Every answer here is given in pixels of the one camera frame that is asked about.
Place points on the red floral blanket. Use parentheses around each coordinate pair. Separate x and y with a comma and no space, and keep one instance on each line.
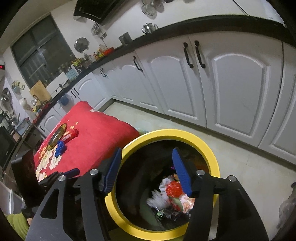
(98,136)

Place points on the black range hood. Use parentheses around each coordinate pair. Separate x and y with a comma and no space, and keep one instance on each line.
(100,11)

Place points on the black microwave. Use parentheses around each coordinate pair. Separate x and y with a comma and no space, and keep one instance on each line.
(7,146)

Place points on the grey metal canister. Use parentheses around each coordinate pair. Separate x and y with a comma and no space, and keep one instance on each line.
(125,39)

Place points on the green mesh scrub sponge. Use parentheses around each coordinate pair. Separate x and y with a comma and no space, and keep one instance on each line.
(147,213)

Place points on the red bowl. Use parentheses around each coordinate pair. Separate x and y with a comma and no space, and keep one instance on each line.
(108,51)

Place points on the wooden cutting board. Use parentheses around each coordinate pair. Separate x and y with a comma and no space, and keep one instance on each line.
(40,91)

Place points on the blue glove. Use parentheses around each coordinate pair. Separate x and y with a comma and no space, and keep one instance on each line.
(60,149)

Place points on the hanging pot lid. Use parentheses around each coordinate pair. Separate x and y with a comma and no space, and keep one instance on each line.
(81,44)

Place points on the dark kitchen window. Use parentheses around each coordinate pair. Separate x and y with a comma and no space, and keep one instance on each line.
(41,52)

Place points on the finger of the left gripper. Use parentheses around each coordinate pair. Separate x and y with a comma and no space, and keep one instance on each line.
(48,181)

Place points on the white printed plastic bag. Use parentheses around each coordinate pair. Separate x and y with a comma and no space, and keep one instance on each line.
(182,204)

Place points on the yellow rimmed trash bin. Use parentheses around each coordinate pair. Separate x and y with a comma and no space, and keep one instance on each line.
(140,142)

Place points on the round yellow metal tray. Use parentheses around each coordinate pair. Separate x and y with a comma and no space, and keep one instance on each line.
(56,137)

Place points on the hanging strainer ladle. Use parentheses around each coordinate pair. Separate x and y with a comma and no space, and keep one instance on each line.
(148,7)

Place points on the red tube package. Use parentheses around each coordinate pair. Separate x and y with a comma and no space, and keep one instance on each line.
(69,136)

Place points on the steel teapot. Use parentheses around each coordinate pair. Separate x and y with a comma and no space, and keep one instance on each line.
(149,28)

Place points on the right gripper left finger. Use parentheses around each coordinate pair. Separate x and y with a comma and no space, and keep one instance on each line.
(74,208)

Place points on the red plastic bag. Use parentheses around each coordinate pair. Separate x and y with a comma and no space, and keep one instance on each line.
(174,189)

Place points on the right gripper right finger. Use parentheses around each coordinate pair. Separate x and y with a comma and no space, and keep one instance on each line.
(238,218)

